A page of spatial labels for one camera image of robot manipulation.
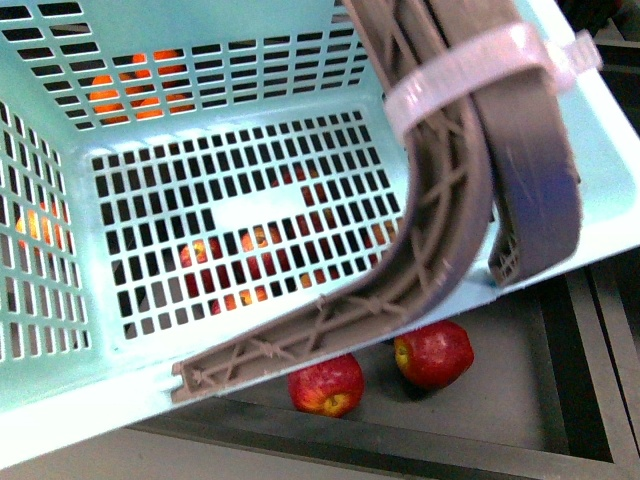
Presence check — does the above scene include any light blue plastic basket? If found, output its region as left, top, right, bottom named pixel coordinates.
left=1, top=1, right=639, bottom=468

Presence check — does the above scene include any red apple left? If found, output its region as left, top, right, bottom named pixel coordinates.
left=287, top=354, right=365, bottom=418

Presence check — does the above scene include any red apple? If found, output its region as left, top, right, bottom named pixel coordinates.
left=287, top=354, right=365, bottom=418
left=394, top=320, right=475, bottom=391

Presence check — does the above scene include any red apple right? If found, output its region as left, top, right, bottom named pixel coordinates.
left=394, top=320, right=475, bottom=391

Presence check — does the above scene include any brown basket handle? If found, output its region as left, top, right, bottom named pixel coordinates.
left=429, top=1, right=582, bottom=286
left=171, top=1, right=493, bottom=404

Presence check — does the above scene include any white strap on handle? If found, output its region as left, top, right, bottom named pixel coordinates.
left=383, top=23, right=604, bottom=139

